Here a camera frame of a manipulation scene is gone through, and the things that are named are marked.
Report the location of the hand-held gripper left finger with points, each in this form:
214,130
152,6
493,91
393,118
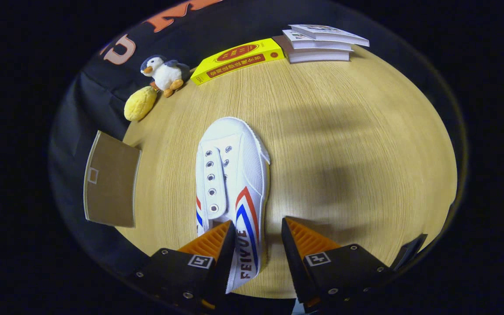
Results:
223,262

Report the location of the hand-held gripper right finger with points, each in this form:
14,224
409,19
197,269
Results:
293,262

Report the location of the white canvas shoe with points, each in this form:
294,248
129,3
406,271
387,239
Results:
243,166

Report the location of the beige fabric storage box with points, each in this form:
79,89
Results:
112,188

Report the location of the yellow plush ball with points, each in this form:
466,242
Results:
140,104

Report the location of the penguin plush toy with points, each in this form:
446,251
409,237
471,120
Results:
166,75

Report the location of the yellow book with red circle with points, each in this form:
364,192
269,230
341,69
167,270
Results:
269,46

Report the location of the white floral cover book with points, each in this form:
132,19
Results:
326,31

